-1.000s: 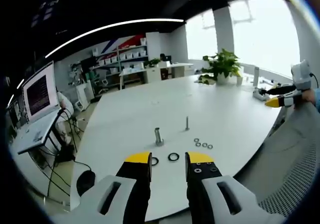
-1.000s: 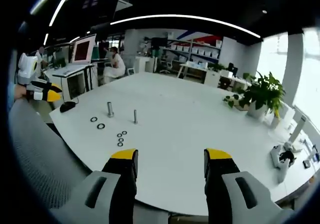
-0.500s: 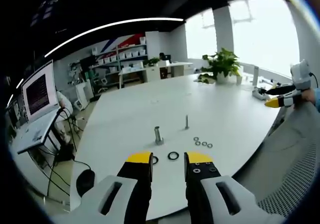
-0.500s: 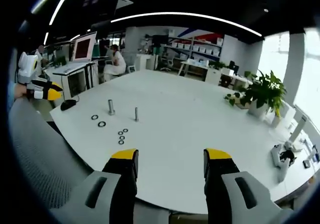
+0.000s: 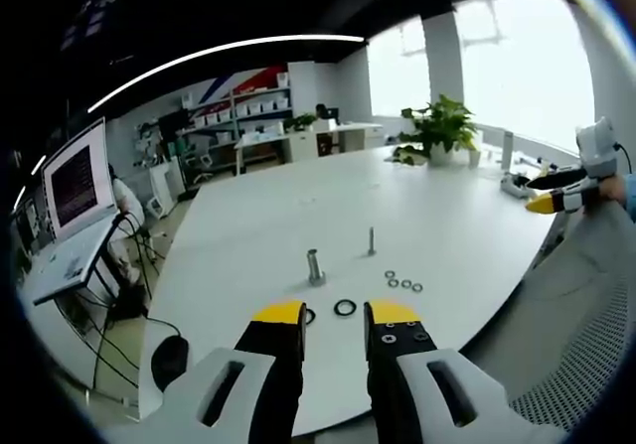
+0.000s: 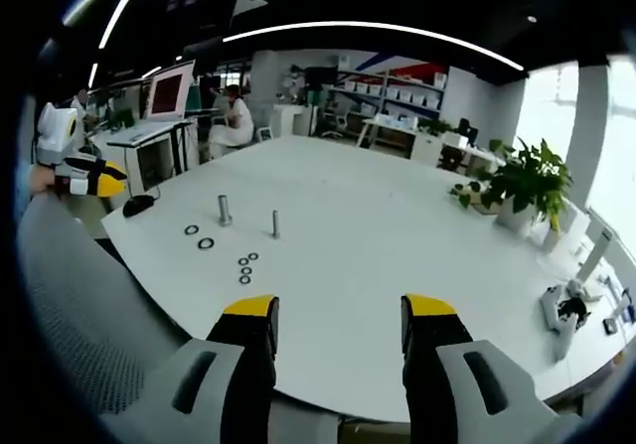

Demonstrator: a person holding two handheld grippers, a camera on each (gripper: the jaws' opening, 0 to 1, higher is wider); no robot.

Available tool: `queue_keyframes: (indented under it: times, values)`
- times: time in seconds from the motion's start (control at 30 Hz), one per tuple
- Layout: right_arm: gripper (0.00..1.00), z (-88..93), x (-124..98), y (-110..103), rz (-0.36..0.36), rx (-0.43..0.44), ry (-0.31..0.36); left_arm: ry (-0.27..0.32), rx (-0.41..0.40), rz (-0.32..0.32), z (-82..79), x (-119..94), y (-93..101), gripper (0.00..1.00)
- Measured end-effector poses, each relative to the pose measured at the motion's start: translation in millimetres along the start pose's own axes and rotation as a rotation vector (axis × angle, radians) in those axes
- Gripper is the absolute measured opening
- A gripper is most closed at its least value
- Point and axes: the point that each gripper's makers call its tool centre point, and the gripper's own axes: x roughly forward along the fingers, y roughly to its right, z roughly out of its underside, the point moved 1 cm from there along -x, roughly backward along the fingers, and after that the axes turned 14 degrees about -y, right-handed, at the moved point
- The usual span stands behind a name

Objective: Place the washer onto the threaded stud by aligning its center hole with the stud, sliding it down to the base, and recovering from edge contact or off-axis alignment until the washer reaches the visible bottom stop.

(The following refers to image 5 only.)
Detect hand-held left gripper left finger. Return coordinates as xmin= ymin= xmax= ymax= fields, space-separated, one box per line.
xmin=148 ymin=298 xmax=309 ymax=444

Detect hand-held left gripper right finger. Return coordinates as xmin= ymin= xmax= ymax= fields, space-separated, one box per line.
xmin=363 ymin=298 xmax=567 ymax=444

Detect thick metal threaded stud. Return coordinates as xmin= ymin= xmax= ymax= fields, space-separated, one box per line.
xmin=305 ymin=248 xmax=329 ymax=287

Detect person's right hand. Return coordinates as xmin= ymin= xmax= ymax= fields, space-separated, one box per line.
xmin=597 ymin=175 xmax=628 ymax=203

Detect white device on table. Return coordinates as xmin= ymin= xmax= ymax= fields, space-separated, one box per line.
xmin=498 ymin=172 xmax=539 ymax=201

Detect tall white box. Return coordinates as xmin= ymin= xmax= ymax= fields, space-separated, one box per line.
xmin=500 ymin=130 xmax=516 ymax=171

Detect black round chair back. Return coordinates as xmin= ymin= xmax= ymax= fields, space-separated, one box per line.
xmin=150 ymin=336 xmax=191 ymax=391

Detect grey mesh office chair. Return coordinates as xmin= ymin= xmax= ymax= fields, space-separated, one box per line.
xmin=506 ymin=200 xmax=636 ymax=428

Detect green potted plant white pot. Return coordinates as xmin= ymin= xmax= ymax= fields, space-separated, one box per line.
xmin=398 ymin=94 xmax=482 ymax=168

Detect white side desk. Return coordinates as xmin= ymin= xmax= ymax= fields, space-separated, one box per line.
xmin=29 ymin=214 xmax=123 ymax=307

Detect small green background plant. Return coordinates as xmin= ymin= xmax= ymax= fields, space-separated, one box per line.
xmin=282 ymin=111 xmax=319 ymax=133

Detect shelf with white bins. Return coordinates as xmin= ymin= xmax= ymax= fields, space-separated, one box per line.
xmin=178 ymin=83 xmax=294 ymax=177

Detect computer monitor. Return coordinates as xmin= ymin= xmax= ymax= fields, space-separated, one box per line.
xmin=40 ymin=116 xmax=119 ymax=232

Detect long ceiling light strip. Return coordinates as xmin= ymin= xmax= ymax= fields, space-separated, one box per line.
xmin=87 ymin=35 xmax=366 ymax=114

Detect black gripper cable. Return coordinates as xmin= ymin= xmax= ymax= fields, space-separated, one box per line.
xmin=612 ymin=140 xmax=635 ymax=175

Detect black floor cables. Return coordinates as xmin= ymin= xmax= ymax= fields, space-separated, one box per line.
xmin=74 ymin=215 xmax=188 ymax=390

